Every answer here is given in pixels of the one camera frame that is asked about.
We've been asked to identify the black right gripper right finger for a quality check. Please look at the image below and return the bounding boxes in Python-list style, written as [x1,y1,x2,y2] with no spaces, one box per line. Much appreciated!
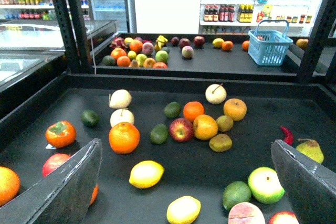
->
[270,140,335,223]

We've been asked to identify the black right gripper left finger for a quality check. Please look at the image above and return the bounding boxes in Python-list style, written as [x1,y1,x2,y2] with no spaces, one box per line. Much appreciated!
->
[1,138,102,223]

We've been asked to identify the yellow lemon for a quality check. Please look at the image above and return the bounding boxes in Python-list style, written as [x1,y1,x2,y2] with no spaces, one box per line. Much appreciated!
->
[129,160,165,189]
[166,196,202,223]
[212,38,224,48]

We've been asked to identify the black shelf upright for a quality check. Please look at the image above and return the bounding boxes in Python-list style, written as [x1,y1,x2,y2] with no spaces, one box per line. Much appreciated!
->
[52,0,93,73]

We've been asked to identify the red apple front right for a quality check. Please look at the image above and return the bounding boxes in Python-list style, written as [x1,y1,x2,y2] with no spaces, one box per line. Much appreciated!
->
[267,211,299,224]

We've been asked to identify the yellow green pear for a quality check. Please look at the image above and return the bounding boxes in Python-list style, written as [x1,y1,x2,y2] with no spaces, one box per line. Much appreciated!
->
[296,138,324,164]

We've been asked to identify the red apple left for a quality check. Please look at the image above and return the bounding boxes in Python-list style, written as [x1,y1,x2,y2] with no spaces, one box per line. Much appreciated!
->
[42,153,71,177]

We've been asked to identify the green white apple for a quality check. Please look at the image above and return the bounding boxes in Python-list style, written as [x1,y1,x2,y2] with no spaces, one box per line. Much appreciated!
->
[248,166,285,204]

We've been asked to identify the red chili pepper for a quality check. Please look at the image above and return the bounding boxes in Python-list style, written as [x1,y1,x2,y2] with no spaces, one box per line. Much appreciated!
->
[280,125,294,145]

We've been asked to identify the orange fruit far left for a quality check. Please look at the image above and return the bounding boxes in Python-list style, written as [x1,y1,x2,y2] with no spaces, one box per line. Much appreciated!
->
[1,166,20,206]

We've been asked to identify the orange persimmon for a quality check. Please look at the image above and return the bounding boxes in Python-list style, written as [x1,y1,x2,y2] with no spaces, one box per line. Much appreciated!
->
[45,121,77,148]

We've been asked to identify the pink peach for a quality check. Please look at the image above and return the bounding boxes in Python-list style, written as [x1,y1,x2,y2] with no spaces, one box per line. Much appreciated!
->
[182,46,194,59]
[228,202,266,224]

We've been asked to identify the green lime front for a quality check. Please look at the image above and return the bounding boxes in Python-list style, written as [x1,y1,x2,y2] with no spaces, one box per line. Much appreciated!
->
[223,181,252,211]

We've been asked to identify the green lime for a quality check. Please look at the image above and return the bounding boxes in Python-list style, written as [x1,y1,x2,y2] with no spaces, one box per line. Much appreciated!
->
[223,181,252,211]
[164,102,181,119]
[150,124,169,145]

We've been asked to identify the large orange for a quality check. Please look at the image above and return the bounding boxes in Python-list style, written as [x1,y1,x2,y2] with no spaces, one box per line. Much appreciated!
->
[108,122,140,154]

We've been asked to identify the dark green avocado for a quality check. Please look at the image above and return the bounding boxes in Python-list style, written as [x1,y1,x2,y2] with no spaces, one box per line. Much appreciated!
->
[80,110,100,127]

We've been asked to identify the white pear middle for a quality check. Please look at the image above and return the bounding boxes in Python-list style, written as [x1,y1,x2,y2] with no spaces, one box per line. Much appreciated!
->
[110,109,135,127]

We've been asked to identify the white pear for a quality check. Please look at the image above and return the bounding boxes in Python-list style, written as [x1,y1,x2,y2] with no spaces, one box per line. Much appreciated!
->
[110,109,135,127]
[108,89,132,109]
[205,83,227,105]

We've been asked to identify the olive kiwi upper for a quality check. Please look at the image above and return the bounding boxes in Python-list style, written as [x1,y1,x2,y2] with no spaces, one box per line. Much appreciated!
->
[216,115,234,132]

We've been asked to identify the yellow brown pear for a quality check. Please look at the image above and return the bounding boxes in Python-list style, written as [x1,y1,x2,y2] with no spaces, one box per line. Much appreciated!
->
[223,98,247,122]

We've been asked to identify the white pear left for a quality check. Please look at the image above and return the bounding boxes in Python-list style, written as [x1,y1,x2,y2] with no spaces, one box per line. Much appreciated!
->
[108,89,132,109]

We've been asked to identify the green lime lower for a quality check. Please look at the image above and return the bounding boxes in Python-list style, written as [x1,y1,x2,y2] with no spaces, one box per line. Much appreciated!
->
[150,124,169,145]

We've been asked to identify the yellow orange apple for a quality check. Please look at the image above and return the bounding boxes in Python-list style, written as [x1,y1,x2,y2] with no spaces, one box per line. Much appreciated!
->
[193,114,218,141]

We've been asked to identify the white pear right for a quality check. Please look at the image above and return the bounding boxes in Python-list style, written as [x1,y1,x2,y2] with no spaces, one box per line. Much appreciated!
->
[205,83,227,105]

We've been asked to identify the red yellow apple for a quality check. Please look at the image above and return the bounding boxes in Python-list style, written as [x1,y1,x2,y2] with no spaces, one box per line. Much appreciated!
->
[169,118,194,143]

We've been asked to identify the green lime upper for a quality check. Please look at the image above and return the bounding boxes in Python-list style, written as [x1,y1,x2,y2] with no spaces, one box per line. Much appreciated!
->
[164,102,181,119]

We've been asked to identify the small orange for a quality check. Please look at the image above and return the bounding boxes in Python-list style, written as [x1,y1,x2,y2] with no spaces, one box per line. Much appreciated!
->
[183,101,205,123]

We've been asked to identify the small blue basket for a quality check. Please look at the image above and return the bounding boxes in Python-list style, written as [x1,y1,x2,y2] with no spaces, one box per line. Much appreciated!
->
[248,19,293,66]

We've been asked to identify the glass freezer chest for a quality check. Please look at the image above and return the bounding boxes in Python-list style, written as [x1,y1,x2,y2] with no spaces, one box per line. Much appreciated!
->
[1,19,119,84]

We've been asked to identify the far orange by basket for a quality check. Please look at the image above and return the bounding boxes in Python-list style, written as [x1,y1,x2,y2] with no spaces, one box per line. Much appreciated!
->
[242,40,250,51]

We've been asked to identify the pink dragon fruit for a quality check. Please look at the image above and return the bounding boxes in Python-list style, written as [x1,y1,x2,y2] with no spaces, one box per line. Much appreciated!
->
[110,37,128,50]

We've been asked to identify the far green apple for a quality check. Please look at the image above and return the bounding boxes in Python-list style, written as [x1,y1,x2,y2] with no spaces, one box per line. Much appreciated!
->
[155,50,169,63]

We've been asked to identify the far pink peach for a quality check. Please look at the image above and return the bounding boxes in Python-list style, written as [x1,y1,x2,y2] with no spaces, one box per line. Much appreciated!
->
[182,46,194,59]

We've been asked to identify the yellow bananas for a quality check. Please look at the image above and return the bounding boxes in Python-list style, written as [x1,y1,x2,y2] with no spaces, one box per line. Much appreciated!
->
[154,35,168,52]

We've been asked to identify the far dark red apple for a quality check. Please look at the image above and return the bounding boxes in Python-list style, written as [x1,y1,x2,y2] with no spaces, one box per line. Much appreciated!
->
[178,38,191,50]

